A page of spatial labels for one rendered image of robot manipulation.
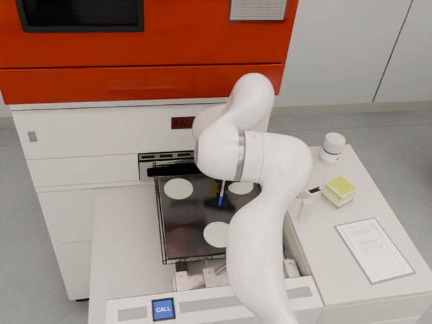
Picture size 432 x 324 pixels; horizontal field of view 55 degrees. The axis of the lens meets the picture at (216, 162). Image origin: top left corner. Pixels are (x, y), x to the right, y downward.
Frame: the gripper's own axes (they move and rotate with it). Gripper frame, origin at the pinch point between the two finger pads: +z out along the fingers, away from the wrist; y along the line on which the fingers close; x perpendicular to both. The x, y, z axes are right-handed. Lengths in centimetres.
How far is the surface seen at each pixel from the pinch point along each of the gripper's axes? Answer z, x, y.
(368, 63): 47, -201, -90
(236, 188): 2.3, -2.9, -4.6
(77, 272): 62, 5, 58
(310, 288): -3.8, 36.2, -28.2
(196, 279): 4.2, 34.4, 2.8
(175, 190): 2.3, 2.9, 15.7
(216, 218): 2.4, 12.0, 0.1
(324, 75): 56, -191, -59
